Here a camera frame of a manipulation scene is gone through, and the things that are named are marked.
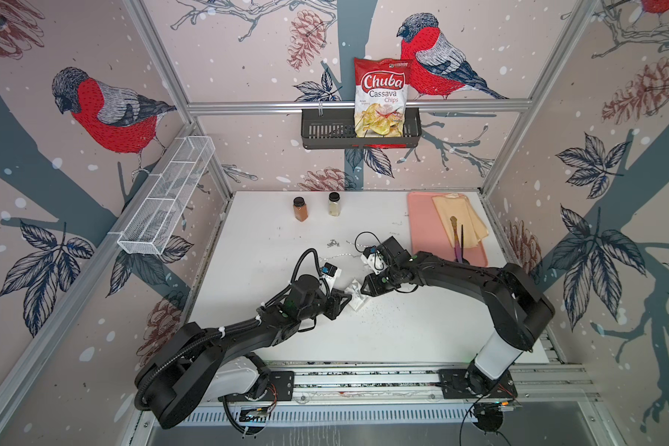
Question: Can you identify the white jewelry box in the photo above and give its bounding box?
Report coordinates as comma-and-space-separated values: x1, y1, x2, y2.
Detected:
345, 280, 370, 311

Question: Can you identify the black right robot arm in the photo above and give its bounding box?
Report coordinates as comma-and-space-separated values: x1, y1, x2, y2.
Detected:
362, 237, 555, 397

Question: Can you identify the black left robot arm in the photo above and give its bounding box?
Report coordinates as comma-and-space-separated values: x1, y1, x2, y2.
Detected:
134, 248, 352, 429

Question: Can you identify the pink plastic tray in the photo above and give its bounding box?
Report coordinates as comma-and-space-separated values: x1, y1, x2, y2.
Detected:
407, 191, 490, 267

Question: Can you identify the pale spice jar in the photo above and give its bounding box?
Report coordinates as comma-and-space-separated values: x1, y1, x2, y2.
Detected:
328, 191, 341, 217

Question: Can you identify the iridescent purple spoon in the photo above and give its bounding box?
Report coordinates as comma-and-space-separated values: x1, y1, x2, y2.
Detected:
450, 217, 461, 263

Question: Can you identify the black spoon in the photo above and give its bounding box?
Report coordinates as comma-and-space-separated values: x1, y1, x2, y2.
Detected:
456, 227, 470, 265

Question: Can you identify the orange spice jar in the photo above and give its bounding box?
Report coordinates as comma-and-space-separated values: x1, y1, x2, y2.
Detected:
293, 196, 308, 222

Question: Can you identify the beige folded cloth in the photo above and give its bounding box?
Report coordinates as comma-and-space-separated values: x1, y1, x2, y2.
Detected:
432, 193, 489, 249

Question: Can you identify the Chuba cassava chips bag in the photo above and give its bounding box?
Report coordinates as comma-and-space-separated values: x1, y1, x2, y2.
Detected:
354, 59, 411, 138

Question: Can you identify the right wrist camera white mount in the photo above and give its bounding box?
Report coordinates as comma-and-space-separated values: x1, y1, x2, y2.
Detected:
362, 246, 388, 273

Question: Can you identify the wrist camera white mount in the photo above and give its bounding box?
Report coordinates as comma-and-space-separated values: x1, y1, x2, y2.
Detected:
321, 262, 342, 289
362, 246, 388, 273

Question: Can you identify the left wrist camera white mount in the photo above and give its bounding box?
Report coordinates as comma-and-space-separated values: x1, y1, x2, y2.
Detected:
321, 262, 342, 289

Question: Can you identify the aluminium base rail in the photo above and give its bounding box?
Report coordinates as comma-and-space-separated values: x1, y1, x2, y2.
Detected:
267, 362, 601, 407

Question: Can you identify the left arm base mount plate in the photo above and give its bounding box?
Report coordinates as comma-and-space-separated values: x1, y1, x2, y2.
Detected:
234, 371, 295, 403

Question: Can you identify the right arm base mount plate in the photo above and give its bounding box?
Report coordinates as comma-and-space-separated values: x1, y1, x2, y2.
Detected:
437, 368, 518, 401

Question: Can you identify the black wire wall basket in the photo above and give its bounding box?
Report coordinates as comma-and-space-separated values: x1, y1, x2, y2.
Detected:
300, 108, 422, 150

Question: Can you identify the white wire mesh shelf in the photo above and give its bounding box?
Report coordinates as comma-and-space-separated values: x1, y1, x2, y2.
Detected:
117, 136, 215, 256

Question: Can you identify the horizontal aluminium frame bar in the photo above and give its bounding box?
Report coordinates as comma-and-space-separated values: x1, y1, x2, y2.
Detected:
187, 98, 534, 117

